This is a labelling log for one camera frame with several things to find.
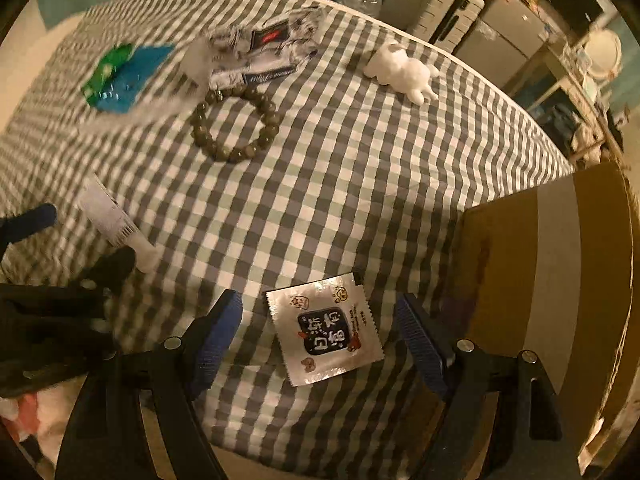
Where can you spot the green snack packet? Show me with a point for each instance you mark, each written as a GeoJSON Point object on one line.
{"type": "Point", "coordinates": [107, 72]}

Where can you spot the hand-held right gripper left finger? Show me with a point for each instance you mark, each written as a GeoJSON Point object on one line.
{"type": "Point", "coordinates": [222, 335]}

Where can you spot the white ointment tube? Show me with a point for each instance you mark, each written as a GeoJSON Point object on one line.
{"type": "Point", "coordinates": [112, 215]}

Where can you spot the round white mirror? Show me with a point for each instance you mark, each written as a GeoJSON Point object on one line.
{"type": "Point", "coordinates": [602, 52]}

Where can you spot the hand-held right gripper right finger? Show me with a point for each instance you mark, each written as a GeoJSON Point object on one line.
{"type": "Point", "coordinates": [420, 345]}

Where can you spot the cardboard box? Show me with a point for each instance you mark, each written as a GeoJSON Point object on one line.
{"type": "Point", "coordinates": [560, 285]}

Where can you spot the white crumpled wrapper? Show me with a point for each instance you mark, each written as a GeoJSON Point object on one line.
{"type": "Point", "coordinates": [197, 60]}

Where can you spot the blue packet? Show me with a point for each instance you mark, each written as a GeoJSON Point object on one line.
{"type": "Point", "coordinates": [137, 75]}

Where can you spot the pink white patterned cloth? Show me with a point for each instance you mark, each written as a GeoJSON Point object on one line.
{"type": "Point", "coordinates": [30, 420]}

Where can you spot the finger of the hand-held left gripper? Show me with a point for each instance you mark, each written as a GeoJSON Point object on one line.
{"type": "Point", "coordinates": [37, 220]}
{"type": "Point", "coordinates": [112, 267]}

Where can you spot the grey cabinet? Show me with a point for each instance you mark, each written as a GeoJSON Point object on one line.
{"type": "Point", "coordinates": [505, 35]}

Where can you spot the wooden shelf rack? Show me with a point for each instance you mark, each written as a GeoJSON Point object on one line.
{"type": "Point", "coordinates": [575, 110]}

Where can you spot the white cat figurine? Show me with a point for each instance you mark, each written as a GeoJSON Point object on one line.
{"type": "Point", "coordinates": [400, 70]}

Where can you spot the silver snack sachet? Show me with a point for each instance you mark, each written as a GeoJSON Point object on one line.
{"type": "Point", "coordinates": [325, 330]}

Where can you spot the checked tablecloth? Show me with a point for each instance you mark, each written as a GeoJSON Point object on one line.
{"type": "Point", "coordinates": [325, 185]}

